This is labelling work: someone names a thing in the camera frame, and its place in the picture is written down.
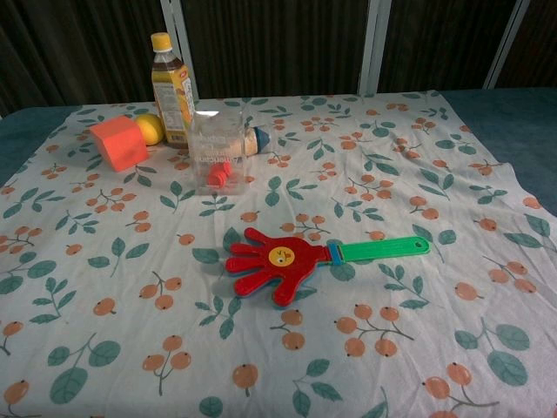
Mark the red hand clapper toy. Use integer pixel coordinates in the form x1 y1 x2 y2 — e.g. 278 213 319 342
224 226 431 310

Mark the small wooden toy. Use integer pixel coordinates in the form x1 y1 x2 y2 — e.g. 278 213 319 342
240 125 272 158

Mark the red toy piece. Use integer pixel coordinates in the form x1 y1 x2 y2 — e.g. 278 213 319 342
206 163 237 189

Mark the clear plastic cup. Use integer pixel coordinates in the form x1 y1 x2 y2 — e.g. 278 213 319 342
187 109 245 196

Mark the fruit patterned white tablecloth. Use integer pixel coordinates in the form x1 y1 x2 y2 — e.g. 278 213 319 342
0 90 557 418

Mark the white metal frame post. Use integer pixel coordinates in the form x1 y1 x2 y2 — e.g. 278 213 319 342
484 0 534 91
159 0 200 102
357 0 393 95

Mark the orange foam cube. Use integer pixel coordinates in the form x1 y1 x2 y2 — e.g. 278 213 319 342
89 115 150 174

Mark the yellow capped tea bottle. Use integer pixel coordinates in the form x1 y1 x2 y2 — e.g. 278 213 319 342
150 32 197 149

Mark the yellow lemon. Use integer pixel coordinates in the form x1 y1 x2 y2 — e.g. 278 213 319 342
134 113 165 146

